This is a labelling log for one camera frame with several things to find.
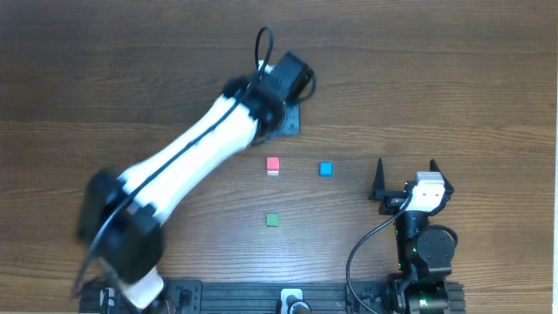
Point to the blue cube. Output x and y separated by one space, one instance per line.
325 169

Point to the red cube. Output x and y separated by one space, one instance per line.
273 163

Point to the green cube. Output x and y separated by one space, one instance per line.
272 220

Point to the mounting rail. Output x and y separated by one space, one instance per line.
261 298

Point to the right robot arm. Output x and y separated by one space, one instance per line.
425 253

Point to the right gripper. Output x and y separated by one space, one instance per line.
391 203

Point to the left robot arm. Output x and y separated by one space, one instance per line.
196 152

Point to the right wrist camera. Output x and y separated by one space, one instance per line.
427 191

